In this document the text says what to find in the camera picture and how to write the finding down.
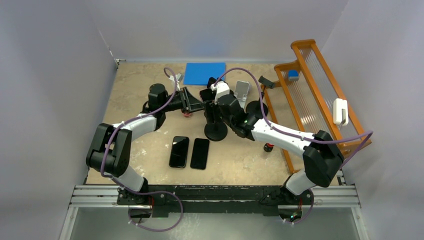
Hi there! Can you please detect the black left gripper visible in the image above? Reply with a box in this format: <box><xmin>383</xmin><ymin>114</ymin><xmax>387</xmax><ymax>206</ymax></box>
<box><xmin>160</xmin><ymin>87</ymin><xmax>205</xmax><ymax>114</ymax></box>

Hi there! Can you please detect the black phone purple edge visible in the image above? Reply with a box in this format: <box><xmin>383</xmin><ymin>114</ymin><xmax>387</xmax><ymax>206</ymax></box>
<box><xmin>199</xmin><ymin>88</ymin><xmax>216</xmax><ymax>104</ymax></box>

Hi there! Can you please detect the black round base phone stand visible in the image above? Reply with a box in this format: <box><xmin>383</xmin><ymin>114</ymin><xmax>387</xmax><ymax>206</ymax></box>
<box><xmin>204</xmin><ymin>122</ymin><xmax>228</xmax><ymax>142</ymax></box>

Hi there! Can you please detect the black phone white stripe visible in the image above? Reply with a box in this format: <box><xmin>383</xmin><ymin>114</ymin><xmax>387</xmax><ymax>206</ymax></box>
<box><xmin>168</xmin><ymin>136</ymin><xmax>190</xmax><ymax>168</ymax></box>

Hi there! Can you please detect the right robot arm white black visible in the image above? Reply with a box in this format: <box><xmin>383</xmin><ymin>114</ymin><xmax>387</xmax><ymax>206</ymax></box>
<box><xmin>204</xmin><ymin>94</ymin><xmax>345</xmax><ymax>204</ymax></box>

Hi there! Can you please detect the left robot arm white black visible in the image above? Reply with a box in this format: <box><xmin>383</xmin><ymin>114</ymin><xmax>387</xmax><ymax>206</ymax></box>
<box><xmin>85</xmin><ymin>83</ymin><xmax>204</xmax><ymax>205</ymax></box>

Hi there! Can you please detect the black phone on folding stand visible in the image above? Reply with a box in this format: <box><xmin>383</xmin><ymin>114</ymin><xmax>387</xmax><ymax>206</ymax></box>
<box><xmin>207</xmin><ymin>77</ymin><xmax>220</xmax><ymax>89</ymax></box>

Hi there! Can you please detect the white silver phone stand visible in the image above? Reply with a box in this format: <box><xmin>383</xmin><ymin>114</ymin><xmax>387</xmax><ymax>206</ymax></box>
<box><xmin>233</xmin><ymin>80</ymin><xmax>251</xmax><ymax>109</ymax></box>

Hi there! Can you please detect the pink patterned bottle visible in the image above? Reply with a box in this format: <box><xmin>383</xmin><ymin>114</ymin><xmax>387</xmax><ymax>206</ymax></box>
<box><xmin>183</xmin><ymin>112</ymin><xmax>193</xmax><ymax>118</ymax></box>

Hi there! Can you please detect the blue foam mat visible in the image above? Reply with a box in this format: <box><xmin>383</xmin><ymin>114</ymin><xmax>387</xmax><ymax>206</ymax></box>
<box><xmin>183</xmin><ymin>62</ymin><xmax>226</xmax><ymax>86</ymax></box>

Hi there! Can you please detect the red black emergency button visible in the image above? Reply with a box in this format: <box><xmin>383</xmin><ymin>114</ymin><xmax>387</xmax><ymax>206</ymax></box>
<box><xmin>263</xmin><ymin>143</ymin><xmax>274</xmax><ymax>153</ymax></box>

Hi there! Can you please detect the blue sponge block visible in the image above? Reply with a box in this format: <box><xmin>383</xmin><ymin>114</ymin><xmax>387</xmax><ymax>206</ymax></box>
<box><xmin>287</xmin><ymin>69</ymin><xmax>300</xmax><ymax>82</ymax></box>

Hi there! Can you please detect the orange wooden rack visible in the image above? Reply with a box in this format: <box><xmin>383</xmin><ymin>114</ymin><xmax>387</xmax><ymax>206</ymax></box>
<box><xmin>264</xmin><ymin>39</ymin><xmax>371</xmax><ymax>158</ymax></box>

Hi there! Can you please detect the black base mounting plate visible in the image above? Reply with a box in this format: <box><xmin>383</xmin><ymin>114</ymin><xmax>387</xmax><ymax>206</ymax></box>
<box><xmin>117</xmin><ymin>184</ymin><xmax>312</xmax><ymax>218</ymax></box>

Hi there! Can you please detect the white clip on rack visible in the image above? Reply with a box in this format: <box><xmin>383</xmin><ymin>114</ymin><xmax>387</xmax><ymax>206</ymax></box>
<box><xmin>332</xmin><ymin>98</ymin><xmax>349</xmax><ymax>126</ymax></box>

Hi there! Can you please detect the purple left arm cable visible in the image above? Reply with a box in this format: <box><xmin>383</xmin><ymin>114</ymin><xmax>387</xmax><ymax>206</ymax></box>
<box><xmin>99</xmin><ymin>67</ymin><xmax>184</xmax><ymax>196</ymax></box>

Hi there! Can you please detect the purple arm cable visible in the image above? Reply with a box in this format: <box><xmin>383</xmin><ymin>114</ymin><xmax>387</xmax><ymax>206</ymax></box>
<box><xmin>215</xmin><ymin>67</ymin><xmax>374</xmax><ymax>225</ymax></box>
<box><xmin>99</xmin><ymin>67</ymin><xmax>184</xmax><ymax>196</ymax></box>

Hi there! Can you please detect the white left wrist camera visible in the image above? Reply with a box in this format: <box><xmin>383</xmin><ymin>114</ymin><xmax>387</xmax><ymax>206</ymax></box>
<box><xmin>168</xmin><ymin>73</ymin><xmax>184</xmax><ymax>88</ymax></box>

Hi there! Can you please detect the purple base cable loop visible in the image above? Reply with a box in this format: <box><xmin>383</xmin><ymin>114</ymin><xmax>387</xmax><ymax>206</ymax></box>
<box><xmin>127</xmin><ymin>192</ymin><xmax>185</xmax><ymax>233</ymax></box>

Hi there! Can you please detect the aluminium frame rail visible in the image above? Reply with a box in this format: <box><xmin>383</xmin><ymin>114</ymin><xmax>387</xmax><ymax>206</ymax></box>
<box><xmin>59</xmin><ymin>185</ymin><xmax>370</xmax><ymax>240</ymax></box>

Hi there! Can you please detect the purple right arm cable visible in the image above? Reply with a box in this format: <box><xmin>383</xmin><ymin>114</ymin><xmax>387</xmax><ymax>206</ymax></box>
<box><xmin>215</xmin><ymin>67</ymin><xmax>374</xmax><ymax>225</ymax></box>

